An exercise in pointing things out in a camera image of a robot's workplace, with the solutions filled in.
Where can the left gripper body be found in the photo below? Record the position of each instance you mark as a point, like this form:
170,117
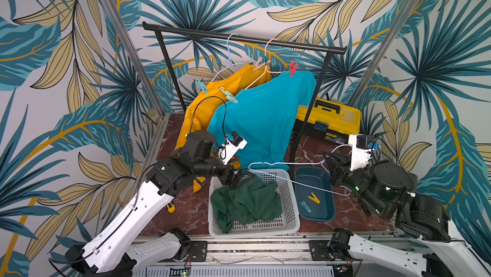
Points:
233,182

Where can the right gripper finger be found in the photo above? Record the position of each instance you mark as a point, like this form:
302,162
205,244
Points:
342,160
332,160

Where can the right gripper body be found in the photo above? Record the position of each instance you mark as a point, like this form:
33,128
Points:
343,170

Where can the dark green t-shirt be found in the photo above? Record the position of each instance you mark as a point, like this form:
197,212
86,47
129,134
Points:
252,202

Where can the white blue wire hanger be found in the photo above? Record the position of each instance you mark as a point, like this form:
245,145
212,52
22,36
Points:
348,192

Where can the yellow clothespin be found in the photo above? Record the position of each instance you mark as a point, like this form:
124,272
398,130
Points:
314,198

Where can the turquoise clothespin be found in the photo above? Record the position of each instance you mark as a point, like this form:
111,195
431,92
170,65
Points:
305,206

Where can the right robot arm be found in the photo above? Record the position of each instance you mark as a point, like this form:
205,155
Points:
387,190

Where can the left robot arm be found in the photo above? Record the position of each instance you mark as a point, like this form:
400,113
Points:
183,168

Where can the dark teal tray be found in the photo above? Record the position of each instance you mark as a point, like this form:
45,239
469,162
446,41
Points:
323,212

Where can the yellow black toolbox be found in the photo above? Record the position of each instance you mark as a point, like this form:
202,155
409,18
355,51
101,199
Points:
333,122

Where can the teal blue t-shirt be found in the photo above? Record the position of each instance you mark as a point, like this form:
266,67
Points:
265,116

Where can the white plastic basket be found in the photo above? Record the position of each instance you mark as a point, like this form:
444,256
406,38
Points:
287,222

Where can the yellow utility knife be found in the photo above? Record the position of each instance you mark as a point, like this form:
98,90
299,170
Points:
171,207

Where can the pale green clothespin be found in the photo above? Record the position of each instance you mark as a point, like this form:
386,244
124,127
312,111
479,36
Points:
229,96

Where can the yellow t-shirt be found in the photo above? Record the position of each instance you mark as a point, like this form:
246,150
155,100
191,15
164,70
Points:
199,113

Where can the mint clothespin far left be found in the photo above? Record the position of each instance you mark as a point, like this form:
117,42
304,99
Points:
202,86

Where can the red clothespin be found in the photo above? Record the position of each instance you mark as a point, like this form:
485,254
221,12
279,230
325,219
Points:
293,68

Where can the black clothes rack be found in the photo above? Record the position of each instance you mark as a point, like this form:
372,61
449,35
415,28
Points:
158,30

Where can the beige clothespin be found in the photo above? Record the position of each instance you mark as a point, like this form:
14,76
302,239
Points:
260,64

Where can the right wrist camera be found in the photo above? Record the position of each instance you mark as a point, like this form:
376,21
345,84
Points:
362,147

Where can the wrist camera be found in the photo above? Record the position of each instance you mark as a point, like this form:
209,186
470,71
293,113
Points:
362,147
233,144

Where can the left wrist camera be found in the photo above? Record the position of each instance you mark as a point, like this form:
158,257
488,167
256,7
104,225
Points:
233,144

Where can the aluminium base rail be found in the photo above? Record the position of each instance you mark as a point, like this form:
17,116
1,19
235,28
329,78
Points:
261,254

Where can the pink wire hanger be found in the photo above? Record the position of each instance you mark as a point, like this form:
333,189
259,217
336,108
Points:
265,69

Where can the light blue wire hanger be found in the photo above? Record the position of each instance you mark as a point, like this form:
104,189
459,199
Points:
229,59

